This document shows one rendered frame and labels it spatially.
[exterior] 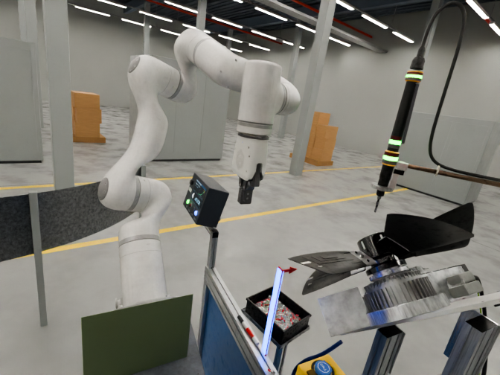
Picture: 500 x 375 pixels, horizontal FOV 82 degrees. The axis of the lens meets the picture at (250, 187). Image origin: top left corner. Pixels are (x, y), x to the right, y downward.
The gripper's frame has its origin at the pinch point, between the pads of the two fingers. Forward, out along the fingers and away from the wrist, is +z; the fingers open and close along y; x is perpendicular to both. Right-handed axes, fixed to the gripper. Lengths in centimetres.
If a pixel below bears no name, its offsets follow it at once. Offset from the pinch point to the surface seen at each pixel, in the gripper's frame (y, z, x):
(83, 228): -153, 80, -45
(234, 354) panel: -17, 74, 14
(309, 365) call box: 22.7, 35.9, 12.0
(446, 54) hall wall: -699, -289, 1139
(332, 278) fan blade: -10, 41, 50
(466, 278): 18, 28, 86
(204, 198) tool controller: -58, 23, 9
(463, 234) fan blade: 25, 3, 54
